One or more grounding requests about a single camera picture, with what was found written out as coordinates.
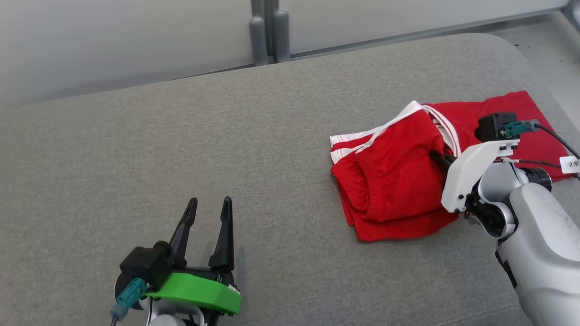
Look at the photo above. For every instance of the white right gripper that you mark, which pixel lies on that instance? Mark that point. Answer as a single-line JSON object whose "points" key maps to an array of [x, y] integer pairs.
{"points": [[476, 174]]}

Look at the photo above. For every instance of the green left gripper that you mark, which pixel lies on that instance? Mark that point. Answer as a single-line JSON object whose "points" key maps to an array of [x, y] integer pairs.
{"points": [[195, 292]]}

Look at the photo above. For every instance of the red Bulls 23 jersey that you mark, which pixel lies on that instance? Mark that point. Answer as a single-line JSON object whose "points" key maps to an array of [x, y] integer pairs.
{"points": [[471, 113]]}

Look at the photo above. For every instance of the red shorts with white stripes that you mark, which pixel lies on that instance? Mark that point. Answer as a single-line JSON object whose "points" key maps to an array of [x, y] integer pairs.
{"points": [[389, 181]]}

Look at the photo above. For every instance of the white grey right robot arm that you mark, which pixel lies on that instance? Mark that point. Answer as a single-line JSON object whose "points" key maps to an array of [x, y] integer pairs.
{"points": [[539, 244]]}

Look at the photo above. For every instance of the grey fabric sofa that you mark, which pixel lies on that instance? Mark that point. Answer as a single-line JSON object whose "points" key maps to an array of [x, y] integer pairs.
{"points": [[181, 149]]}

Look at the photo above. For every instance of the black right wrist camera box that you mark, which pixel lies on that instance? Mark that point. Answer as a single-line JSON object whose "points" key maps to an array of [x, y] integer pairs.
{"points": [[494, 127]]}

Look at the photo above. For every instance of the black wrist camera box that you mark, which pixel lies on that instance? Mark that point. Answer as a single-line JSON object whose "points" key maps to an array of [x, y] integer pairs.
{"points": [[494, 127], [145, 265]]}

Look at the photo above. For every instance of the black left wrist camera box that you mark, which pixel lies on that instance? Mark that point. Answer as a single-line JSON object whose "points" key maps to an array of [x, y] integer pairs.
{"points": [[145, 265]]}

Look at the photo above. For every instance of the grey partition post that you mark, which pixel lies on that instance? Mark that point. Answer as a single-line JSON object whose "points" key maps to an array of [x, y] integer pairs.
{"points": [[258, 43], [281, 38]]}

